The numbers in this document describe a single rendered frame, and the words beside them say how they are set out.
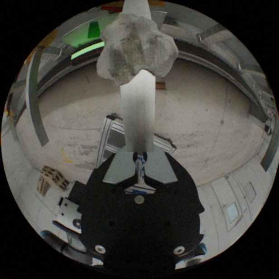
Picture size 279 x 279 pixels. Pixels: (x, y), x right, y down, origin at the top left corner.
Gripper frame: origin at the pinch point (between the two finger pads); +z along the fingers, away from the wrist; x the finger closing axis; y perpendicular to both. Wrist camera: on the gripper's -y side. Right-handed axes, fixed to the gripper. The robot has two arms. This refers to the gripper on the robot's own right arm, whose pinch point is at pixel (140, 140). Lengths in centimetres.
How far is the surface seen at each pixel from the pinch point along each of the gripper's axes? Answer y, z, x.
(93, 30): -27.6, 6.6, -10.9
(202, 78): -38, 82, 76
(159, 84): -19, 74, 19
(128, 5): -20.2, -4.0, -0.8
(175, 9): -50, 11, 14
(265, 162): -1.3, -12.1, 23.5
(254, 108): -37, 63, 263
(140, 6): -19.7, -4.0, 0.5
